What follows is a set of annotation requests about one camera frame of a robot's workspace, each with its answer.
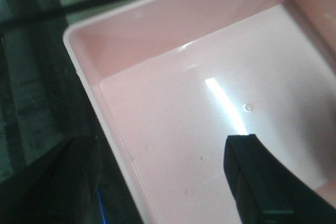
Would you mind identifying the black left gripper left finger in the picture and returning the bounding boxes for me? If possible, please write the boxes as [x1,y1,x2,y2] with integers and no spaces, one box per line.
[1,136,101,223]

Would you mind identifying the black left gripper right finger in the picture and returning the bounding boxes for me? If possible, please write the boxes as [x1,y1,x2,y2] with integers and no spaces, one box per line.
[223,134,335,223]

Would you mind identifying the pink plastic bin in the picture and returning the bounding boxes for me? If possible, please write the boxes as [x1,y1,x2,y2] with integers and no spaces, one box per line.
[64,0,335,223]

